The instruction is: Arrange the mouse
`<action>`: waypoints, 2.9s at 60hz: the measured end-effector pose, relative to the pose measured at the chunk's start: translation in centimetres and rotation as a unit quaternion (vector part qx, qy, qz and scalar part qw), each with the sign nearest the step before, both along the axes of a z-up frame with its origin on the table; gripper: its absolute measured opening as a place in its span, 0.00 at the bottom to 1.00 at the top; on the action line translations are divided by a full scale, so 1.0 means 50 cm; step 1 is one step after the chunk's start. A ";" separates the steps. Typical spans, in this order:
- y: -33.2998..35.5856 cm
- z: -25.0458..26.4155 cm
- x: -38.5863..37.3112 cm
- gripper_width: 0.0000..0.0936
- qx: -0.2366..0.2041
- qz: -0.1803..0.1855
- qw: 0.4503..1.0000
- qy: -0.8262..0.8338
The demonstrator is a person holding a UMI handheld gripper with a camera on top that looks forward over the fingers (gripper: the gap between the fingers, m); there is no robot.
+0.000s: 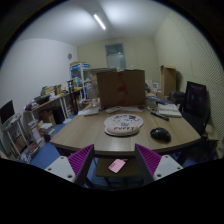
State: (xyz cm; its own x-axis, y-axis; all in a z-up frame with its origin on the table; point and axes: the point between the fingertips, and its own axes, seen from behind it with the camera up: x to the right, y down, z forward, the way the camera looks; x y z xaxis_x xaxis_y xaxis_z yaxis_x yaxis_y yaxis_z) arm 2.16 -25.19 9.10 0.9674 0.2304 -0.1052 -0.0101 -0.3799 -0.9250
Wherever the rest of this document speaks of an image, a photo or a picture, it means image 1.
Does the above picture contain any ceiling tube light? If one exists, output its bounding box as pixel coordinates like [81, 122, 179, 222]
[93, 14, 106, 30]

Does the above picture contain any wooden stool under table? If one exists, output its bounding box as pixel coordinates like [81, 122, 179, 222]
[96, 158, 143, 187]

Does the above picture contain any wooden side shelf desk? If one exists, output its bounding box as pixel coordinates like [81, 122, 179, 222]
[23, 87, 84, 134]

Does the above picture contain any wooden table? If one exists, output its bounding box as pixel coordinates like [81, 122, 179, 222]
[50, 105, 200, 158]

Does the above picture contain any window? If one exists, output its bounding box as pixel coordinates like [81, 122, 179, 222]
[105, 43, 126, 69]

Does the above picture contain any pink card on stool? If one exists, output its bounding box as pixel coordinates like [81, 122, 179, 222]
[108, 159, 126, 173]

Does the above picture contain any black pen marker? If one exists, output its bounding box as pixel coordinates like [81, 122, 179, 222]
[151, 111, 169, 121]

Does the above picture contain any black computer mouse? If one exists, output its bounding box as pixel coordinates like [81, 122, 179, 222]
[150, 128, 171, 142]

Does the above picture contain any round wall clock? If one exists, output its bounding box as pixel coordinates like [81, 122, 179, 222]
[68, 53, 73, 60]

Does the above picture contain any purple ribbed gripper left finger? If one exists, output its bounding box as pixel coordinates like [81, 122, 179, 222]
[44, 144, 96, 187]

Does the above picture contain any blue white cabinet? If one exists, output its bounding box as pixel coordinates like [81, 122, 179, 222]
[70, 63, 91, 100]

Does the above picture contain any white remote control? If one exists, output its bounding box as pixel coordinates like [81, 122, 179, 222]
[105, 106, 121, 114]

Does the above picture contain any large cardboard box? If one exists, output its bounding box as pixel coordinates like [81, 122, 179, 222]
[97, 70, 145, 107]

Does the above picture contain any black office chair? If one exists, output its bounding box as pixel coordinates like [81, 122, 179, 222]
[173, 81, 210, 135]

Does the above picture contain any white paper sheet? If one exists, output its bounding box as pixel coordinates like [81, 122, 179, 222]
[83, 108, 99, 116]

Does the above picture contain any open white notebook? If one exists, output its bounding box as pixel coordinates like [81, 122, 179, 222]
[158, 104, 182, 117]

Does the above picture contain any tall cardboard box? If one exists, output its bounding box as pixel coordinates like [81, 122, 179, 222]
[161, 65, 176, 96]

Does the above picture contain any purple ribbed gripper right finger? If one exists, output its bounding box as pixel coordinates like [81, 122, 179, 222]
[134, 143, 184, 186]

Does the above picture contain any black monitor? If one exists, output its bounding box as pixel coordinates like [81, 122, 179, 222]
[0, 101, 15, 124]

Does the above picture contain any round puppy mouse pad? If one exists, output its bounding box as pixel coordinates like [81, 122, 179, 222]
[104, 113, 144, 136]

